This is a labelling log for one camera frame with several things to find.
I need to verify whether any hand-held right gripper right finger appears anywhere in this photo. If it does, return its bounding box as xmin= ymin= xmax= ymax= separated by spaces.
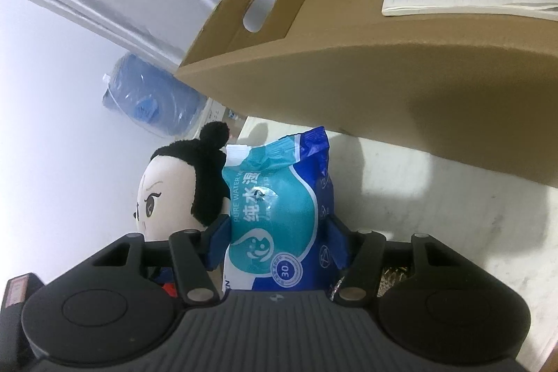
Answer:
xmin=325 ymin=216 xmax=478 ymax=306

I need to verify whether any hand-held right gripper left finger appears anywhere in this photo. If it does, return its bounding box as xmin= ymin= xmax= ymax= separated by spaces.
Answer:
xmin=89 ymin=216 xmax=232 ymax=307

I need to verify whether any blue wet wipes packet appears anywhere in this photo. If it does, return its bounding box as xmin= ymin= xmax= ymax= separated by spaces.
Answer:
xmin=220 ymin=127 xmax=349 ymax=296

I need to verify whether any plush doll with black hair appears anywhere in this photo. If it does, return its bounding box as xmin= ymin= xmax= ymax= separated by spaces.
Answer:
xmin=131 ymin=123 xmax=232 ymax=298

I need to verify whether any brown cardboard box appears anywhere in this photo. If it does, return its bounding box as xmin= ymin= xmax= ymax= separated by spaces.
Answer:
xmin=173 ymin=0 xmax=558 ymax=189

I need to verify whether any gold patterned packet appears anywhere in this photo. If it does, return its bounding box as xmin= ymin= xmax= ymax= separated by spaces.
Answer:
xmin=378 ymin=265 xmax=415 ymax=299

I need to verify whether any small labelled carton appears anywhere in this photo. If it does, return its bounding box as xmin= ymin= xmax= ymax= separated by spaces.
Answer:
xmin=204 ymin=99 xmax=247 ymax=139

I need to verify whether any blue bundle in plastic bag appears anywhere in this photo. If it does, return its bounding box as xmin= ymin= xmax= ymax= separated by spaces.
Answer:
xmin=102 ymin=53 xmax=210 ymax=138

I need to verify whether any dark rectangular device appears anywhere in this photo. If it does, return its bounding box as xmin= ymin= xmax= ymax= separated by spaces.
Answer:
xmin=0 ymin=273 xmax=44 ymax=355

